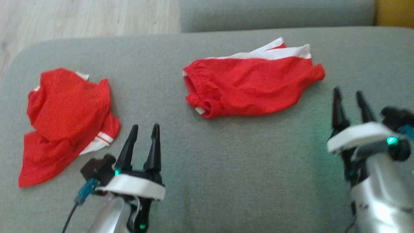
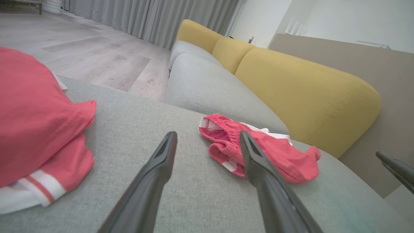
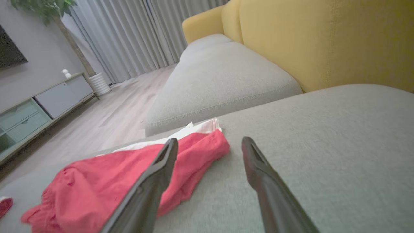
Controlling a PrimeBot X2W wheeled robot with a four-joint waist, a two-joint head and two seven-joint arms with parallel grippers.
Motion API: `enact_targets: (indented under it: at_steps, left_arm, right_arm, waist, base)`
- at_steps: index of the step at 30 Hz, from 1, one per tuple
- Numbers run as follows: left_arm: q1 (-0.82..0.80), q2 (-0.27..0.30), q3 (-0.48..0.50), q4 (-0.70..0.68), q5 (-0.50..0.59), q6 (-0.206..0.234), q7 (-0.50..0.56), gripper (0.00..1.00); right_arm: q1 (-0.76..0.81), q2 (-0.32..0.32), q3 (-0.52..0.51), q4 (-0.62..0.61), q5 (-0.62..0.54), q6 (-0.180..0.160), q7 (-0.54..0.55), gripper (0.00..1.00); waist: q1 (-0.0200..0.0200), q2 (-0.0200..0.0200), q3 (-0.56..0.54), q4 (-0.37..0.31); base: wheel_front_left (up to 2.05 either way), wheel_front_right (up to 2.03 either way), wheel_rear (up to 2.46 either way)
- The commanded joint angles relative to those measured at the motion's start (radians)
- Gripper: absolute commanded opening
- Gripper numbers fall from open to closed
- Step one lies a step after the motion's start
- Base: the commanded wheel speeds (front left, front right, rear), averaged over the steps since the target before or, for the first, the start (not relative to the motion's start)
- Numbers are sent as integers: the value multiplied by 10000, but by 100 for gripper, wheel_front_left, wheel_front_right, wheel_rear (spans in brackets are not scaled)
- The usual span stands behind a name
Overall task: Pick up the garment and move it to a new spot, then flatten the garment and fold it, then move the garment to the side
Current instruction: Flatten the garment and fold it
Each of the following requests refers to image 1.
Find left cable with blue plug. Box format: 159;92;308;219
61;178;98;233

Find small grey sofa cushion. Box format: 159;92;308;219
180;0;376;33

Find yellow cushion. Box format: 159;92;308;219
375;0;414;29

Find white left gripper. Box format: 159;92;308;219
95;123;166;233

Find right cable with blue plug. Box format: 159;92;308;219
399;126;414;140

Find large grey sofa seat cushion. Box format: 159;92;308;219
0;27;414;233

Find cable with blue plug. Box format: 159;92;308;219
399;126;414;140
61;178;98;233

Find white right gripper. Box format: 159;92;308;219
326;87;410;185

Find red basketball shorts white stripe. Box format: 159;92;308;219
182;38;326;119

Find red t-shirt white sleeves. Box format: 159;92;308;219
18;68;121;188

